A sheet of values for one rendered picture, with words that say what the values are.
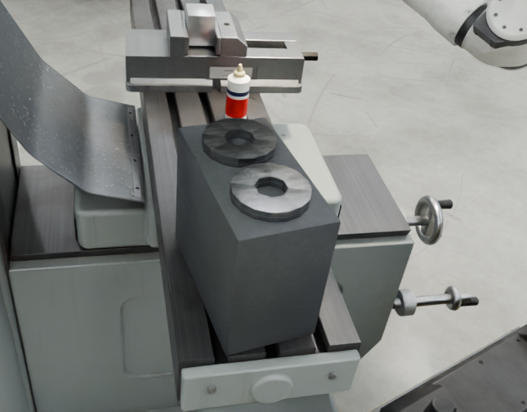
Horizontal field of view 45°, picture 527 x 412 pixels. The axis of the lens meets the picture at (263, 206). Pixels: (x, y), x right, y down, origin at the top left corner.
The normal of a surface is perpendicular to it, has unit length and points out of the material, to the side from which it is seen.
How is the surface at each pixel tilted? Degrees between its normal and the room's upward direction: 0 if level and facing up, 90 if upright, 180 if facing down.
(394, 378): 0
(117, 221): 90
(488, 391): 0
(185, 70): 90
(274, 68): 90
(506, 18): 50
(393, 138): 0
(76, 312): 90
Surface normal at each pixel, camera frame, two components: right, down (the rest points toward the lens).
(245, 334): 0.37, 0.62
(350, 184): 0.11, -0.77
